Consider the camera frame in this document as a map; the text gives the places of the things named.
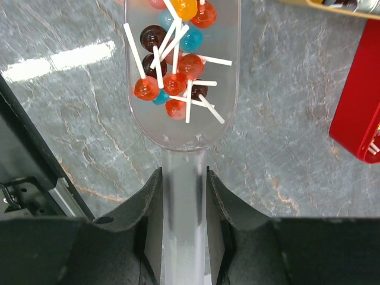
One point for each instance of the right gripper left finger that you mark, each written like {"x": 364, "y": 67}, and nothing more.
{"x": 62, "y": 250}

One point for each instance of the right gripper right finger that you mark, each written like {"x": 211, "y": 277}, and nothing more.
{"x": 248, "y": 247}

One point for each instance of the clear plastic scoop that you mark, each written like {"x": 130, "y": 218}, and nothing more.
{"x": 182, "y": 212}

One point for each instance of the gold lollipop tin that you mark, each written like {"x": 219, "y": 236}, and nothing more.
{"x": 368, "y": 9}

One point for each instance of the red candy tray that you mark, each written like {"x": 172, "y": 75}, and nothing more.
{"x": 355, "y": 125}

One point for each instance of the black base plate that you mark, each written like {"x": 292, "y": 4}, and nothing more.
{"x": 33, "y": 183}

